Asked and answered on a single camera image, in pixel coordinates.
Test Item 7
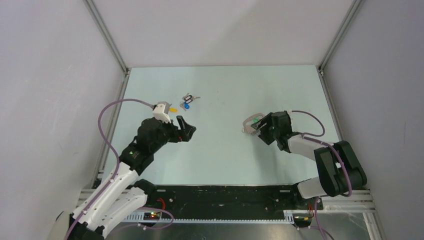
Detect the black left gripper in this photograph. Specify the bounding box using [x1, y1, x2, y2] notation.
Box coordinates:
[150, 115, 196, 153]

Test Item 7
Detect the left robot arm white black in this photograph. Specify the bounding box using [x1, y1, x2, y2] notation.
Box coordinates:
[64, 115, 197, 240]

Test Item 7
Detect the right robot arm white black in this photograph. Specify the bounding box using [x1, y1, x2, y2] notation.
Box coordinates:
[251, 111, 368, 209]

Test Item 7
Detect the blue tagged key on table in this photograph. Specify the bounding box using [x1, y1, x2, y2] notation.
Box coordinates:
[179, 102, 190, 111]

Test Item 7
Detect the yellow tagged key on table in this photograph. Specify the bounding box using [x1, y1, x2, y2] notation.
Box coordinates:
[169, 107, 178, 113]

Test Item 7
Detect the black tagged key on table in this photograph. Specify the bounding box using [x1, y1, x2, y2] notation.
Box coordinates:
[182, 93, 200, 104]

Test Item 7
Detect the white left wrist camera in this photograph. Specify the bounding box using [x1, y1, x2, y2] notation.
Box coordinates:
[152, 101, 172, 124]

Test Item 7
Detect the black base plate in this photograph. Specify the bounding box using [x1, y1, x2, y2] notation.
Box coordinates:
[145, 185, 315, 221]

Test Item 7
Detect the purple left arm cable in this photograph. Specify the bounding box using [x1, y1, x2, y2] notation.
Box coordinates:
[64, 98, 156, 240]

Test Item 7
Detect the aluminium frame rail front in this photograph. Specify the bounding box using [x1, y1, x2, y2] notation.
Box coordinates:
[76, 188, 377, 226]

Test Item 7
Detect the left aluminium corner post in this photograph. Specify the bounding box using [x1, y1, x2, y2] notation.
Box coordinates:
[83, 0, 129, 76]

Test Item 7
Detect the aluminium corner post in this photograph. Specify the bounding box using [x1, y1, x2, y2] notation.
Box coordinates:
[83, 0, 129, 76]
[317, 0, 366, 76]

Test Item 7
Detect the right aluminium corner post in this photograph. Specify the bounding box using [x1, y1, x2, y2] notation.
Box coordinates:
[317, 0, 366, 76]

